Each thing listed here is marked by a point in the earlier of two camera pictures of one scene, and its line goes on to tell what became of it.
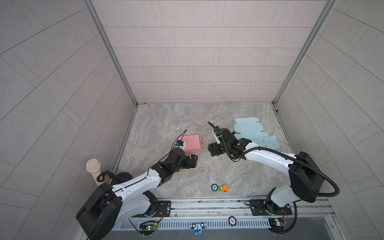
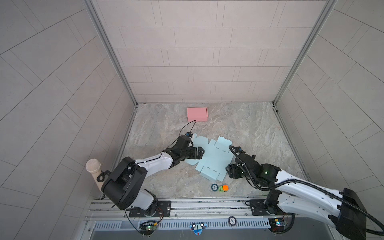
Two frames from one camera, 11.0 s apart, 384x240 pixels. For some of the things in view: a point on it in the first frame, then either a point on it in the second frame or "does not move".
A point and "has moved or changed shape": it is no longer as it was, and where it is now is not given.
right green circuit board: x=277 y=225 does not move
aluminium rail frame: x=225 y=208 does not move
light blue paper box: x=248 y=128 to x=216 y=155
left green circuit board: x=148 y=227 does not move
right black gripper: x=214 y=145 to x=231 y=170
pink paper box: x=193 y=143 has moved or changed shape
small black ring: x=214 y=187 does not move
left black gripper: x=193 y=163 to x=199 y=155
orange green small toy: x=223 y=188 does not move
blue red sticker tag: x=198 y=228 does not move
